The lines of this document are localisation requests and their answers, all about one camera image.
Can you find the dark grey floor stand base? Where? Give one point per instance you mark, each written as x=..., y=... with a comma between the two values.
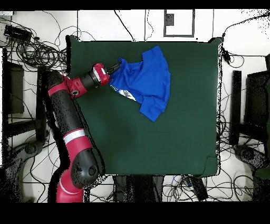
x=249, y=154
x=30, y=149

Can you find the blue printed T-shirt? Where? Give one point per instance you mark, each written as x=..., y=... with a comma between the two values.
x=147, y=84

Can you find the dark green table cloth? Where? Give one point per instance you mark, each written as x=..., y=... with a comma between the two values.
x=158, y=143

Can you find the black metal frame stand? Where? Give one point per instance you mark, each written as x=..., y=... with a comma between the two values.
x=41, y=118
x=236, y=101

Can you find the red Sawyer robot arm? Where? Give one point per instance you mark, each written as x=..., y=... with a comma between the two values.
x=67, y=118

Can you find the black electronics box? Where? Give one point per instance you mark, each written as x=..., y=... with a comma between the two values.
x=18, y=33

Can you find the black plug adapter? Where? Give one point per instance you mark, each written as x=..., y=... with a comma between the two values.
x=226, y=56

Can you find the dark green round object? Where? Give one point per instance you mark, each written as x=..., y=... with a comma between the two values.
x=262, y=173

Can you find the small dark grey square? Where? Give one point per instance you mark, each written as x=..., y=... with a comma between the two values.
x=169, y=20

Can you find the grey square floor frame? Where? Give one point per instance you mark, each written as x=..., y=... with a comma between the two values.
x=179, y=36

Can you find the black rectangular floor device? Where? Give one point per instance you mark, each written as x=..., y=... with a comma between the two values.
x=199, y=188

